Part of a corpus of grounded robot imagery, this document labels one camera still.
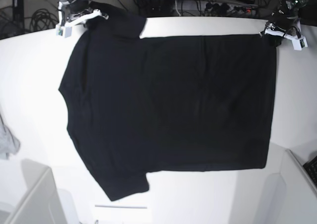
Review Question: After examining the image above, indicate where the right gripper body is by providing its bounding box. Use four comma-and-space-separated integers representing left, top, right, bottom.
58, 0, 93, 20

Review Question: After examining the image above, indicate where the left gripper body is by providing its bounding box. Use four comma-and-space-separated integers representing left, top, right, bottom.
266, 9, 301, 35

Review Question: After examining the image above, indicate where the black T-shirt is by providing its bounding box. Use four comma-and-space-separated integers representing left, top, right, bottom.
59, 2, 277, 201

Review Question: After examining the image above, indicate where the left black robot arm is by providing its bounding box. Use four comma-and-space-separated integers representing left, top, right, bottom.
260, 0, 309, 51

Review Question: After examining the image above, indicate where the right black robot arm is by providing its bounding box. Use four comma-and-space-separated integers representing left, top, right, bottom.
55, 0, 108, 37

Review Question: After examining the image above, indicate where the white power strip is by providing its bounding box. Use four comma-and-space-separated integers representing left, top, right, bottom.
204, 2, 258, 14

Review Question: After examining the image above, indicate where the black keyboard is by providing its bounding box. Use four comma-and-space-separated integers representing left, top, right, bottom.
303, 157, 317, 186

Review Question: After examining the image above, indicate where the grey cloth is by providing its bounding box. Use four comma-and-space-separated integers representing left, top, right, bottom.
0, 117, 20, 160

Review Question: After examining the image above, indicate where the white right partition panel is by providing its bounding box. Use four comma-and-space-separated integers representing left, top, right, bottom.
254, 150, 317, 224

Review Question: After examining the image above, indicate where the white partition panel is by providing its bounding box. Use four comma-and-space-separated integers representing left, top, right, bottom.
0, 159, 79, 224
254, 150, 317, 224

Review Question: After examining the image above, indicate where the white table slot plate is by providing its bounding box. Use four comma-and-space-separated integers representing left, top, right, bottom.
95, 204, 148, 209

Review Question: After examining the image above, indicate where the white left partition panel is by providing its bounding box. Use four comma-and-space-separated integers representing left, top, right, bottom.
0, 159, 79, 224

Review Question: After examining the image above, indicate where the coiled black cable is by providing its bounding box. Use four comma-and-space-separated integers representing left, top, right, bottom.
29, 8, 60, 32

